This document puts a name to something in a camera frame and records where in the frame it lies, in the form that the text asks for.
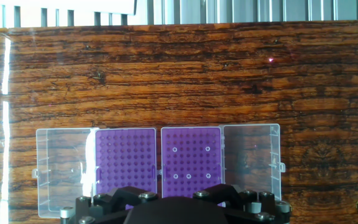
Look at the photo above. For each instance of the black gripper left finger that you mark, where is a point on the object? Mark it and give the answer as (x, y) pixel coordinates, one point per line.
(117, 199)

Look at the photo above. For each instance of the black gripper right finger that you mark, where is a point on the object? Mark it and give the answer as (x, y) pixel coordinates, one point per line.
(244, 202)

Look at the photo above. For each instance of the small clear pipette tip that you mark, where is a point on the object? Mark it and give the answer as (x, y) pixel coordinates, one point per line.
(175, 176)
(208, 176)
(174, 149)
(188, 176)
(207, 148)

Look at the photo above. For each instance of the purple pipette tip box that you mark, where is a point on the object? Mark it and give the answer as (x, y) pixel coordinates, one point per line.
(194, 161)
(126, 155)

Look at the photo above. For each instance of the brown wooden board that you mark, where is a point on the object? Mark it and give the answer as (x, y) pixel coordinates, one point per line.
(197, 77)

